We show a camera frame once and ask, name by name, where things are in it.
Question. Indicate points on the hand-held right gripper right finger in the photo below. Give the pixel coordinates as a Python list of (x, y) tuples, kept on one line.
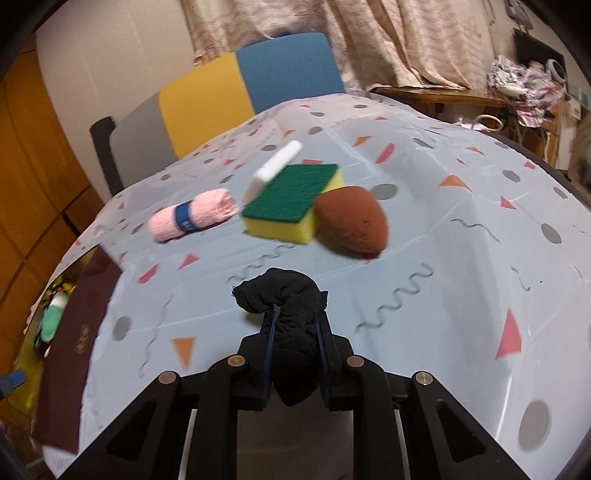
[(324, 360)]

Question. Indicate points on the pink rolled towel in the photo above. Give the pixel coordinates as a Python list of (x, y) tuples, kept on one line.
[(198, 214)]

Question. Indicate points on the wooden wardrobe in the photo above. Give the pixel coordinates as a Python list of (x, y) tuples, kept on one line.
[(32, 184)]

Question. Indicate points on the patterned plastic tablecloth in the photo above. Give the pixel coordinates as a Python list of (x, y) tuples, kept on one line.
[(438, 230)]

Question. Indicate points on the grey yellow blue chair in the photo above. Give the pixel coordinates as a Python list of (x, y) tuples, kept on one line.
[(207, 101)]

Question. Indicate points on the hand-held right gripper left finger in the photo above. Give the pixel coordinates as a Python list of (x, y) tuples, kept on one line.
[(270, 360)]

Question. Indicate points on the pile of patterned clothes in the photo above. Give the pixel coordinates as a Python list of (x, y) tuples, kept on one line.
[(526, 87)]

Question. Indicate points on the white sponge block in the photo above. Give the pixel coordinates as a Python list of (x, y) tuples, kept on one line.
[(277, 164)]

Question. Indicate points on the gold-lined tin box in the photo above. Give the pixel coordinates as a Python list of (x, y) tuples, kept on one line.
[(74, 332)]

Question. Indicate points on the green and yellow scouring sponge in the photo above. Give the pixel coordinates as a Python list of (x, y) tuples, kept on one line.
[(291, 194)]

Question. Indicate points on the dark screen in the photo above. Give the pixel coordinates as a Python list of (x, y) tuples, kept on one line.
[(531, 46)]

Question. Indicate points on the black scrunchie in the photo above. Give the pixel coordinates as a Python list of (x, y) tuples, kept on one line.
[(286, 295)]

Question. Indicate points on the pink patterned curtain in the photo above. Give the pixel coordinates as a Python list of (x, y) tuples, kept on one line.
[(369, 37)]

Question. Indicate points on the wooden side table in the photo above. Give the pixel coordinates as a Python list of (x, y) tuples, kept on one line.
[(438, 97)]

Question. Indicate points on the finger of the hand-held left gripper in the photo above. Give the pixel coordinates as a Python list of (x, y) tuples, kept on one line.
[(11, 382)]

